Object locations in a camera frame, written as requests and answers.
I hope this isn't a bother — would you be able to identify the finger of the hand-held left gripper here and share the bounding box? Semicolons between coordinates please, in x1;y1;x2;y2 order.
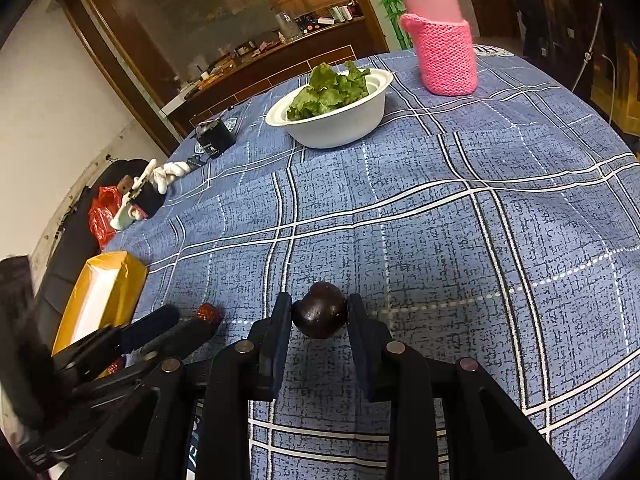
52;304;181;386
70;317;217;406

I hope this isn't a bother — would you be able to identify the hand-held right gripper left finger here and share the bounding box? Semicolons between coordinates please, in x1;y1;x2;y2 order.
65;291;293;480

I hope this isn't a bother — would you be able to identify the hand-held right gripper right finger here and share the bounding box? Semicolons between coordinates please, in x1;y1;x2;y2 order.
346;292;576;480

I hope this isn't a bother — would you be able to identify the dark plum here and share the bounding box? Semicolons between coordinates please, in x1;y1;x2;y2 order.
291;281;349;339

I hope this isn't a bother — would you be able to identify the yellow cardboard box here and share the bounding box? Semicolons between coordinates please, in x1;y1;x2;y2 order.
51;251;149;356

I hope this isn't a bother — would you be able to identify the black leather seat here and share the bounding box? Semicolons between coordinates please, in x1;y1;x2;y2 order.
37;159;151;341

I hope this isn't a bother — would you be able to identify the red plastic bag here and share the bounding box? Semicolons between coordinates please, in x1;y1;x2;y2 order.
89;185;123;253

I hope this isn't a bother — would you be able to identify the blue plaid tablecloth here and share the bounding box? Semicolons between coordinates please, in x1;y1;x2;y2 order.
102;42;640;480

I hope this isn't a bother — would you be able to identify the black battery box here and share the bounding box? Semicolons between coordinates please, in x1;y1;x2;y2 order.
195;119;236;160

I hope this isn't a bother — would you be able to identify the white bowl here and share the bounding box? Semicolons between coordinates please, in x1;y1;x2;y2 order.
265;68;394;149

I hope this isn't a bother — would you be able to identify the green lettuce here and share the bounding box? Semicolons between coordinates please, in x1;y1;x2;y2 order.
286;60;372;121

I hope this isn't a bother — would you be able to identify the wooden counter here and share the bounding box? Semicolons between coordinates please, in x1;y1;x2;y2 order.
162;15;386;136

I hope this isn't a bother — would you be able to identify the glass bottle in pink sleeve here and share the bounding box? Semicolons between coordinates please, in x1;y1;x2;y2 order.
395;0;478;96

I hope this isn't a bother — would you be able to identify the metal pitcher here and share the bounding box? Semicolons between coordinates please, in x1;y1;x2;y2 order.
275;11;296;41

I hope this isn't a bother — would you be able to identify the metal pole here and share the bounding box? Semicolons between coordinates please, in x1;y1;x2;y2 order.
570;2;606;93

